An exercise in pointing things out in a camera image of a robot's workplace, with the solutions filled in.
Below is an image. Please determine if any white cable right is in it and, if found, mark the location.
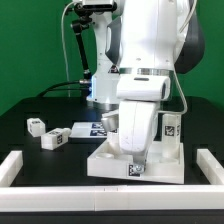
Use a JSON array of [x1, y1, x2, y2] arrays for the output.
[[156, 0, 199, 115]]

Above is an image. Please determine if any white cable left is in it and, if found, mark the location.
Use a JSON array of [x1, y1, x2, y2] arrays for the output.
[[60, 1, 78, 98]]

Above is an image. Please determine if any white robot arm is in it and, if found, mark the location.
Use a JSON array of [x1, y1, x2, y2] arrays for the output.
[[72, 0, 204, 180]]

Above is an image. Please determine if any white marker base plate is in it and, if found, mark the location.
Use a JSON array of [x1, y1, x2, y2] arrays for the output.
[[70, 122, 107, 138]]

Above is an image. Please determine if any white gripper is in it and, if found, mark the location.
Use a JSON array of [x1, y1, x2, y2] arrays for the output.
[[101, 75, 171, 174]]

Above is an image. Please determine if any white square tabletop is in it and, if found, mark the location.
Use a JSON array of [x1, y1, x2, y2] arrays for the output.
[[87, 140, 184, 184]]

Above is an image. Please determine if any white U-shaped obstacle fence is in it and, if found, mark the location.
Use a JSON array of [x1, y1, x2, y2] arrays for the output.
[[0, 149, 224, 212]]

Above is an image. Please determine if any black cable at base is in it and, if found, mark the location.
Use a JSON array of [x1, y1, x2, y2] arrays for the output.
[[37, 79, 93, 98]]

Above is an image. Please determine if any white cable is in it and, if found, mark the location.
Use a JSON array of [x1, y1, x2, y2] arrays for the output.
[[60, 1, 78, 98], [156, 0, 199, 115]]

